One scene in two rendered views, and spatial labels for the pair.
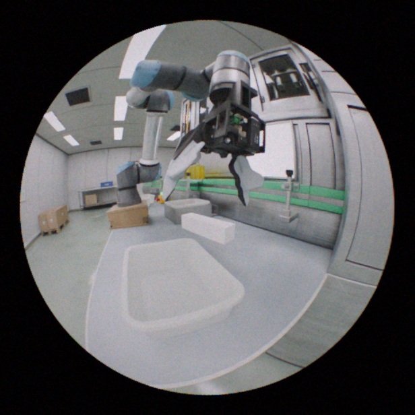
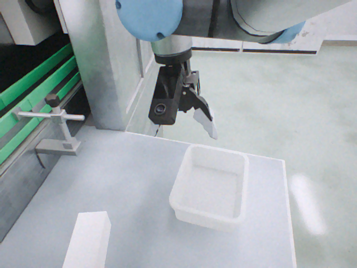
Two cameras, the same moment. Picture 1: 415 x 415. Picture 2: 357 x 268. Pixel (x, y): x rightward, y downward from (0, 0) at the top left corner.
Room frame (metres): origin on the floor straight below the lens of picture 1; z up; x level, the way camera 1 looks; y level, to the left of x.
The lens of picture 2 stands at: (0.52, 0.26, 1.29)
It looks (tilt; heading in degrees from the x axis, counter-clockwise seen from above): 40 degrees down; 223
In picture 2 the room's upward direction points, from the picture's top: straight up
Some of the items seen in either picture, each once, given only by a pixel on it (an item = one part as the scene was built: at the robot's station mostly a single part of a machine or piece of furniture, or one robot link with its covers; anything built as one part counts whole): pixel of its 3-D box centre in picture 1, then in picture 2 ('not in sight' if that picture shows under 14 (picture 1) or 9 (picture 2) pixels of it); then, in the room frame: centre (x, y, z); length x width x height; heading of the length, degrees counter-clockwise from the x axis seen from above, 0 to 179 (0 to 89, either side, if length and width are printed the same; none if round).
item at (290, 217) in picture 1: (290, 203); (57, 134); (0.39, -0.28, 0.90); 0.17 x 0.05 x 0.22; 127
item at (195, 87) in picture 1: (197, 83); (166, 1); (0.29, 0.02, 1.22); 0.11 x 0.11 x 0.08; 38
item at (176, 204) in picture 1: (186, 209); not in sight; (0.75, 0.12, 0.80); 0.22 x 0.17 x 0.09; 127
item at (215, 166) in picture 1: (234, 153); not in sight; (0.95, -0.19, 1.15); 0.90 x 0.03 x 0.34; 37
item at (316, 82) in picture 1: (314, 82); not in sight; (0.34, -0.50, 1.49); 0.21 x 0.05 x 0.21; 127
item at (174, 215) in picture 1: (191, 209); not in sight; (0.77, 0.09, 0.79); 0.27 x 0.17 x 0.08; 127
